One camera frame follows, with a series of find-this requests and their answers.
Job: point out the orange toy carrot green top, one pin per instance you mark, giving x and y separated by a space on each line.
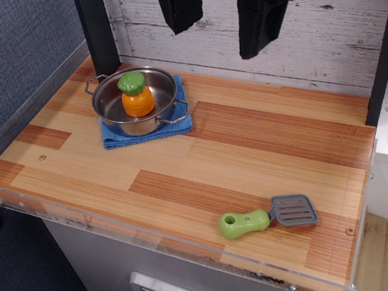
137 98

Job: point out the stainless steel pot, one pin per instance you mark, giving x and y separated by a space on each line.
107 101

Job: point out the blue folded cloth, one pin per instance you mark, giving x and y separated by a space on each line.
112 140

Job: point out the green handled grey spatula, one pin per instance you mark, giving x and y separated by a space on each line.
288 210

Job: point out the black vertical post left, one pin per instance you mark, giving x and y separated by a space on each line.
97 30

